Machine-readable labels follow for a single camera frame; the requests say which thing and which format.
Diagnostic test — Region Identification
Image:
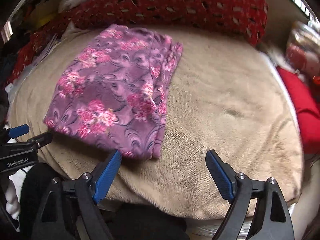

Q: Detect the red patterned pillow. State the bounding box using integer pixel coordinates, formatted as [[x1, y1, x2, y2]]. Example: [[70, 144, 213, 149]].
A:
[[1, 0, 268, 87]]

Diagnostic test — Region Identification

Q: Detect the beige fleece blanket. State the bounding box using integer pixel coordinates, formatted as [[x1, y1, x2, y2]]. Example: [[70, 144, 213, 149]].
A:
[[7, 26, 304, 221]]

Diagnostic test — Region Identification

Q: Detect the white plastic bag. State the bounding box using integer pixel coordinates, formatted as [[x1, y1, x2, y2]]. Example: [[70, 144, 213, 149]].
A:
[[58, 0, 87, 13]]

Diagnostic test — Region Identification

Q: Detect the purple floral garment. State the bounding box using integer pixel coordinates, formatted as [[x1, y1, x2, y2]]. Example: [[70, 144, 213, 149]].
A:
[[43, 24, 183, 160]]

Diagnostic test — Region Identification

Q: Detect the red cushion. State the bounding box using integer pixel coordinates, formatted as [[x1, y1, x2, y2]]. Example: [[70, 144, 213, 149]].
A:
[[277, 67, 319, 154]]

